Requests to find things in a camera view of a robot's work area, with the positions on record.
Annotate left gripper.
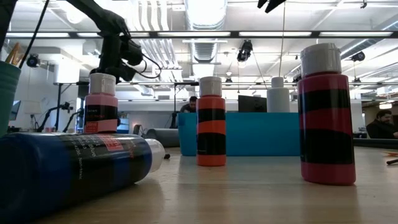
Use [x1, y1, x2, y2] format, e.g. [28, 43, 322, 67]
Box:
[93, 30, 137, 83]

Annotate large white paint bottle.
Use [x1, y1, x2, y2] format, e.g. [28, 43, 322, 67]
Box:
[266, 76, 291, 113]

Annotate small magenta paint bottle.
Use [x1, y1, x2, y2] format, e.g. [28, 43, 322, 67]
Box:
[297, 42, 357, 187]

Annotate small pink paint bottle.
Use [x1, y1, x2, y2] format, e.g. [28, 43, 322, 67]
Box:
[83, 73, 119, 134]

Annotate small orange paint bottle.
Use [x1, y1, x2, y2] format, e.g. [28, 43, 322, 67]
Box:
[196, 76, 227, 167]

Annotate small blue paint bottle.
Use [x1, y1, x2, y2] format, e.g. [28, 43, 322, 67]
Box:
[0, 132, 166, 223]

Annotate black overhead beam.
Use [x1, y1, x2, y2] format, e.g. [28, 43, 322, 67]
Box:
[4, 30, 398, 40]

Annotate black light stand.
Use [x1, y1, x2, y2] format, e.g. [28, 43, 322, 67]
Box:
[53, 81, 91, 133]

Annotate white table lamp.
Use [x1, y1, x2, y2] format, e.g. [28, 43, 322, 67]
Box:
[23, 100, 42, 131]

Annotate person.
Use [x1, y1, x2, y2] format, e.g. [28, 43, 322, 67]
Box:
[180, 95, 199, 113]
[366, 109, 398, 139]

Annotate black monitor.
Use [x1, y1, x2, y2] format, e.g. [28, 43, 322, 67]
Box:
[238, 95, 268, 113]

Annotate green plastic cup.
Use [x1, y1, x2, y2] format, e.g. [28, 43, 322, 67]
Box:
[0, 60, 22, 138]

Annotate teal plastic bin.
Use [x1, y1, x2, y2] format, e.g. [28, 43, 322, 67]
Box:
[177, 111, 301, 157]

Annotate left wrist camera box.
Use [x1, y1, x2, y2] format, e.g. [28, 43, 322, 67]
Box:
[120, 39, 144, 67]

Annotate silver ventilation duct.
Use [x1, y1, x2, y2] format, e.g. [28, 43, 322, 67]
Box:
[183, 0, 228, 65]

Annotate black aluminium table frame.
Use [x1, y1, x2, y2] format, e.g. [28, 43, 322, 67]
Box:
[353, 138, 398, 149]

